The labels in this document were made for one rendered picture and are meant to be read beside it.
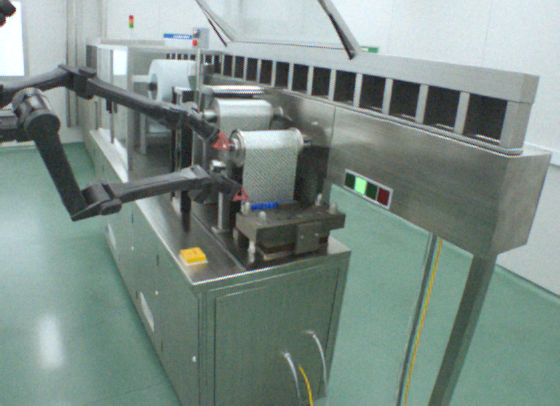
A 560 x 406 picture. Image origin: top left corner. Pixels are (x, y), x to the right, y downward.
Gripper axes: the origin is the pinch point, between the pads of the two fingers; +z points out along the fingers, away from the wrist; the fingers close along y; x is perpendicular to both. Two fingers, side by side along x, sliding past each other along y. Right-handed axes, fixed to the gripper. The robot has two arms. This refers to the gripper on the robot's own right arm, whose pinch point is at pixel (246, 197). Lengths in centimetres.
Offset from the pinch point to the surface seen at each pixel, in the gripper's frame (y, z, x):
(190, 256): 12.3, -16.3, -26.2
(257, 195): 0.3, 4.0, 2.6
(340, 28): 14, -11, 70
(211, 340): 26, 0, -49
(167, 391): -19, 28, -107
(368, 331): -14, 140, -43
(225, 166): -7.8, -10.3, 6.2
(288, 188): 0.3, 15.5, 10.9
